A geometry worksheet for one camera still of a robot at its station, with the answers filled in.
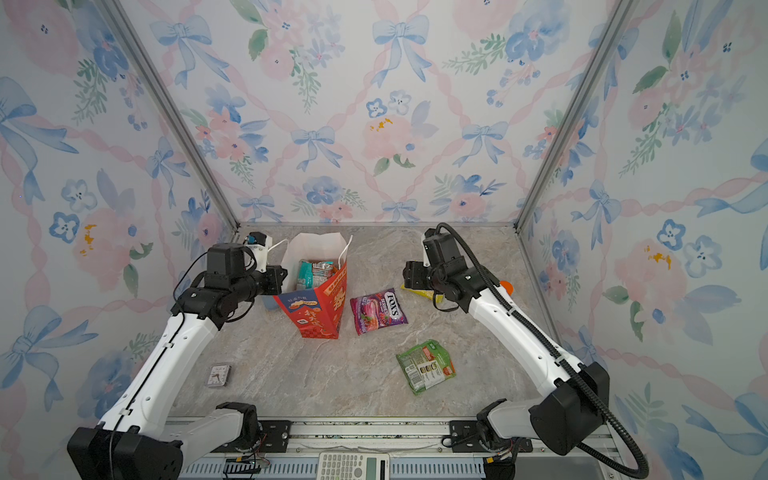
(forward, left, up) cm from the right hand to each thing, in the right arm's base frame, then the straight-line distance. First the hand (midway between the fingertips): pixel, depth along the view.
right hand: (413, 270), depth 79 cm
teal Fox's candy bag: (0, +30, -5) cm, 30 cm away
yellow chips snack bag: (-12, -5, +6) cm, 15 cm away
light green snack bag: (-17, -4, -22) cm, 28 cm away
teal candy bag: (+1, +25, -2) cm, 25 cm away
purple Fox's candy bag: (-1, +10, -20) cm, 23 cm away
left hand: (-2, +33, +2) cm, 33 cm away
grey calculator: (-41, +14, -21) cm, 48 cm away
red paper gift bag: (-9, +24, +2) cm, 26 cm away
